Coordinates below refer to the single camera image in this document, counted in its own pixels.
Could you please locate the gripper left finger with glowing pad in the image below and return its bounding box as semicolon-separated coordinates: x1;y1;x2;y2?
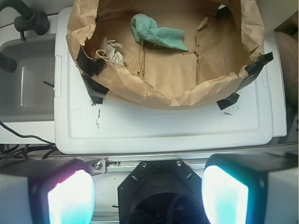
0;159;95;224

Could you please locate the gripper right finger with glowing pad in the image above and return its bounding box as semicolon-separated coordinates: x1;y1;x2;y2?
201;153;299;224

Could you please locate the white paper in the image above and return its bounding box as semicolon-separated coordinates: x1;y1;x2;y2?
96;37;126;66

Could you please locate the black tape strip front right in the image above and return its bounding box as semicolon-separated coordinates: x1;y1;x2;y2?
217;93;240;110

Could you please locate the black tape strip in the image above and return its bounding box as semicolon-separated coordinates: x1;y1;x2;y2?
217;93;240;110
238;52;273;91
76;46;109;104

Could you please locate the grey plastic tub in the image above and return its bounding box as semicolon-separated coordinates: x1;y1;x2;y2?
0;34;56;122

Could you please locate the black tape strip right side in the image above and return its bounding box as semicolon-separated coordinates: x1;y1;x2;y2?
238;52;273;91

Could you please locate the black tape strip front left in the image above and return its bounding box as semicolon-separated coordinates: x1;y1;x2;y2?
76;46;109;104

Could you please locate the brown paper bag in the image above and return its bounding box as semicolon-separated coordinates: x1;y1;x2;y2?
66;0;264;110

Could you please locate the green cloth rag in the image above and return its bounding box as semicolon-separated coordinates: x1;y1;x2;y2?
130;14;188;51

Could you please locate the black cable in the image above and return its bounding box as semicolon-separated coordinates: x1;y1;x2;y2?
0;120;57;159

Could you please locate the aluminium frame rail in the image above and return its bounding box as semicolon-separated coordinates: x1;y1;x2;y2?
0;142;299;175

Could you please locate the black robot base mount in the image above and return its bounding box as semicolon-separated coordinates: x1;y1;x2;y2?
117;160;210;224

